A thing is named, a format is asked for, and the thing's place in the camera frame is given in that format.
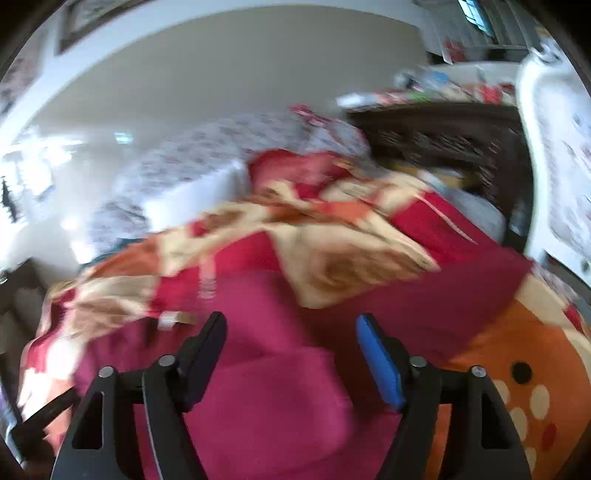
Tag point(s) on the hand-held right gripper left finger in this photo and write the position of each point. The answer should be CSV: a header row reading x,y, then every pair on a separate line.
x,y
207,353

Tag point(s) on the white flat box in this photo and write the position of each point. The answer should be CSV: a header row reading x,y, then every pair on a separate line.
x,y
360,99

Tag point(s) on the large floral pillow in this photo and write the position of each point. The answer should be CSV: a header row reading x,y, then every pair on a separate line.
x,y
221,138

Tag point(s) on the metal window grille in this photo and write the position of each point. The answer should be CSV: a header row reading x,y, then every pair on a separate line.
x,y
489,21

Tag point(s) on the small floral pillow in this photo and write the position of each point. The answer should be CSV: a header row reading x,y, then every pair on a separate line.
x,y
120,212

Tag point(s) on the pile of bottles and packets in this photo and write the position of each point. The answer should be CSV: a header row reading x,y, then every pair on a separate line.
x,y
443,85

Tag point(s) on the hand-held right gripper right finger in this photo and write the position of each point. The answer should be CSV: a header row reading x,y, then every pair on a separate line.
x,y
379,364

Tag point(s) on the red floral pillow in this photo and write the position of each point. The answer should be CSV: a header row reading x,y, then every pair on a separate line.
x,y
332,129

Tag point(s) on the dark carved wooden headboard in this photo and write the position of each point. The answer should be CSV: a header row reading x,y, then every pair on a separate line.
x,y
438,143

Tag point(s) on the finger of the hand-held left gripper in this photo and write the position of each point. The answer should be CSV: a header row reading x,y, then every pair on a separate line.
x,y
46,410

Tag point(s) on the orange red printed blanket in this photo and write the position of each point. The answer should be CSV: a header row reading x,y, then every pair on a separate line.
x,y
531,332

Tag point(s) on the maroon knit garment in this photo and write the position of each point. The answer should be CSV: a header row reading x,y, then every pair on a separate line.
x,y
277,332

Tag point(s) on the white pillow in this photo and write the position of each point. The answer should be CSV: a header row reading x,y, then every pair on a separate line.
x,y
194,198

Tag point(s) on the framed wall picture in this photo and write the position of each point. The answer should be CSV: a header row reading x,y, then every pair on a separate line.
x,y
92,23

